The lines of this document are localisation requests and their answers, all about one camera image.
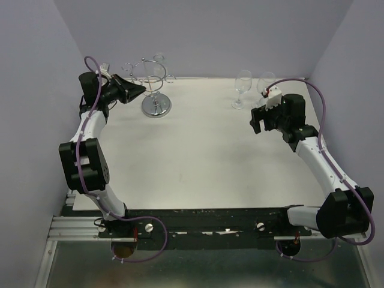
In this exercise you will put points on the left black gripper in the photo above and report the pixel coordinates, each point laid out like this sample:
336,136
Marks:
128,90

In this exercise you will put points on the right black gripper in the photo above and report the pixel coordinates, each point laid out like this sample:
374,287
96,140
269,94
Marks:
264,114

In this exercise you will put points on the chrome wine glass rack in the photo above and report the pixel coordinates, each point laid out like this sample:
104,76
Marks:
155,103

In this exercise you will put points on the tall stemmed wine glass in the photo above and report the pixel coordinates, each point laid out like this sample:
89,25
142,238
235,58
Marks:
264,81

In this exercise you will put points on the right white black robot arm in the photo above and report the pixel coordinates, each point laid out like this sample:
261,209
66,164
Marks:
347,205

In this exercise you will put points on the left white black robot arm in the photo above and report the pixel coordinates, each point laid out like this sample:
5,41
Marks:
84,164

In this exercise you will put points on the back right textured glass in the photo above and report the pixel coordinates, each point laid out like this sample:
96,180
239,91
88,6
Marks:
159,59

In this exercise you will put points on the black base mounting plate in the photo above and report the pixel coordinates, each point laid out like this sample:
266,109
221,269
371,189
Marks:
204,229

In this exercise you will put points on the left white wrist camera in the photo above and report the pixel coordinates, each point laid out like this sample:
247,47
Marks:
104,70

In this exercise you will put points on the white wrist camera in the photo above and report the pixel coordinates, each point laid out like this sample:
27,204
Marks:
271,97
104,70

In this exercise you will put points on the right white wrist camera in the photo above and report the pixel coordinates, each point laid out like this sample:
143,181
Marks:
271,97

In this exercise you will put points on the aluminium rail frame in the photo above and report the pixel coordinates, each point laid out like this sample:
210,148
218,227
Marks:
75,256

